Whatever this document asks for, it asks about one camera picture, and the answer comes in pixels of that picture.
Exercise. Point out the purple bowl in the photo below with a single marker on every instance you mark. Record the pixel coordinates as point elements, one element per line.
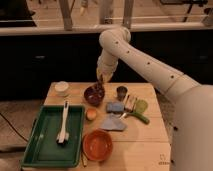
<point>92,98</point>

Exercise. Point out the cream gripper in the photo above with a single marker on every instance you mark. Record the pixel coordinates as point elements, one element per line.
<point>104,74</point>

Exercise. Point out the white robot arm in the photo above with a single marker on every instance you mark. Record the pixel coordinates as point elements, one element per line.
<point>192,138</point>

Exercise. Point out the orange bowl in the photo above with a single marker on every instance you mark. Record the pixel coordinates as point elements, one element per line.
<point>97,145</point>

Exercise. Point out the green handled scoop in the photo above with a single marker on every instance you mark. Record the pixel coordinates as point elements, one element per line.
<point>137,110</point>

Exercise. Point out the white small cup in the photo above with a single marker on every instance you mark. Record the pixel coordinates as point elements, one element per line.
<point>61,88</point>

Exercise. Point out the orange fruit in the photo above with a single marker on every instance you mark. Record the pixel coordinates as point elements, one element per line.
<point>91,114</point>

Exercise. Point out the grey blue cloth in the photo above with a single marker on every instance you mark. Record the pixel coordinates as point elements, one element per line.
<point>113,123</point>

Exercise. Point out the blue sponge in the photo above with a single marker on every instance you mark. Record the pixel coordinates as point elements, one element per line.
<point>114,107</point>

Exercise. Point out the green plastic tray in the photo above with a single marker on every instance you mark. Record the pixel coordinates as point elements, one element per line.
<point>43,151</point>

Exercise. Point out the dark red grape bunch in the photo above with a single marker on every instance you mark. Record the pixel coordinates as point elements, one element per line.
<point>98,88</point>

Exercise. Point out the dark metal cup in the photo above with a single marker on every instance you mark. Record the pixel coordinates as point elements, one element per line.
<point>121,92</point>

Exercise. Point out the striped wooden block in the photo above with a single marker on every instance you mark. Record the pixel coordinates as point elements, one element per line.
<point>130,103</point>

